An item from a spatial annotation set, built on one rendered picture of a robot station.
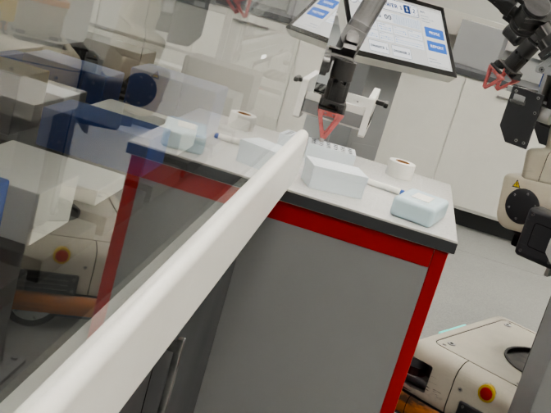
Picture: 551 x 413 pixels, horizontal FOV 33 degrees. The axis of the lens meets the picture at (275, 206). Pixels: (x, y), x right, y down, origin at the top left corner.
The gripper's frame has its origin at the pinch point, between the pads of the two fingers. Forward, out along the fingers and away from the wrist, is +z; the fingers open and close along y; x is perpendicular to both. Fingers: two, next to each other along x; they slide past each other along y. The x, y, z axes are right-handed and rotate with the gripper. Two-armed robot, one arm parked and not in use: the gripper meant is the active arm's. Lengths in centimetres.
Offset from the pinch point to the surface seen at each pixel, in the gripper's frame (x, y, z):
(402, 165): 21.5, 1.4, 2.0
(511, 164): 123, -302, 34
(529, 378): 61, 33, 36
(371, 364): 22, 48, 38
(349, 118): 6.0, -12.2, -4.1
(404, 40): 24, -119, -24
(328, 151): 2.0, 7.2, 2.6
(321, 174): 0.5, 39.1, 2.4
